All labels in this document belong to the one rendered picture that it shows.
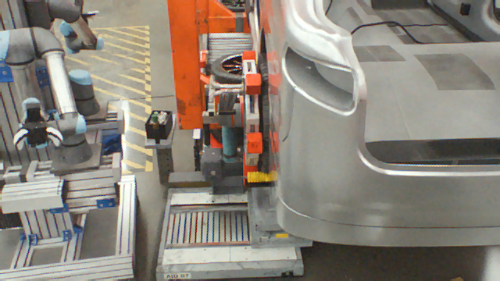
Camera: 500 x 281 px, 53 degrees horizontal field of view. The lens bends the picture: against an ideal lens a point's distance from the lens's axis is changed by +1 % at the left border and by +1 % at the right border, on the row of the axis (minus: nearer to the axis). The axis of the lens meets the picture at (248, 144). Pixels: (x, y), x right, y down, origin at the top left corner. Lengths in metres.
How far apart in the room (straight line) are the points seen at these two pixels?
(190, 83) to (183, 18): 0.41
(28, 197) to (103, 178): 0.34
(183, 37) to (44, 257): 1.45
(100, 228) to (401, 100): 1.82
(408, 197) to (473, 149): 0.85
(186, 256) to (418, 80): 1.62
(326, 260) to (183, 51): 1.51
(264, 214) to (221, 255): 0.35
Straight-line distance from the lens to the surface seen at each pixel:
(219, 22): 5.02
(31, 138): 1.98
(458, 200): 1.86
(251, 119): 2.46
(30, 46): 2.28
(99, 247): 2.94
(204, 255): 2.98
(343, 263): 3.08
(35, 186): 2.58
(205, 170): 3.21
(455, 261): 3.27
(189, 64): 3.10
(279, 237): 2.94
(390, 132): 2.52
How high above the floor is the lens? 2.12
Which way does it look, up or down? 31 degrees down
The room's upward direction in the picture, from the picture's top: straight up
